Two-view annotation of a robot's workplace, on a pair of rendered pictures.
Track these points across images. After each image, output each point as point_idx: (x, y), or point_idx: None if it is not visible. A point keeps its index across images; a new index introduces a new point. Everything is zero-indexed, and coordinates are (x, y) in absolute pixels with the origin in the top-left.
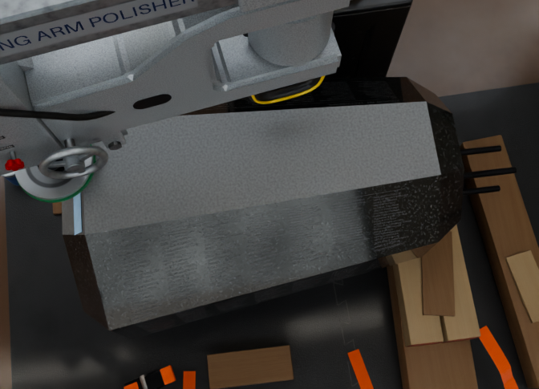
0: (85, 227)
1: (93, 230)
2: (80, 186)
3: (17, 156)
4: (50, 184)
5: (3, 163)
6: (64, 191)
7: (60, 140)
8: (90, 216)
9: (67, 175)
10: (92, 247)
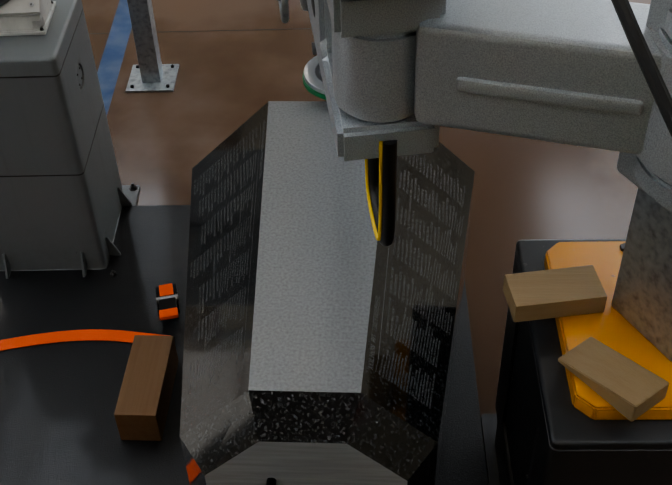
0: (275, 101)
1: (270, 106)
2: (312, 86)
3: None
4: (318, 68)
5: None
6: (309, 76)
7: None
8: (285, 104)
9: (280, 3)
10: (257, 113)
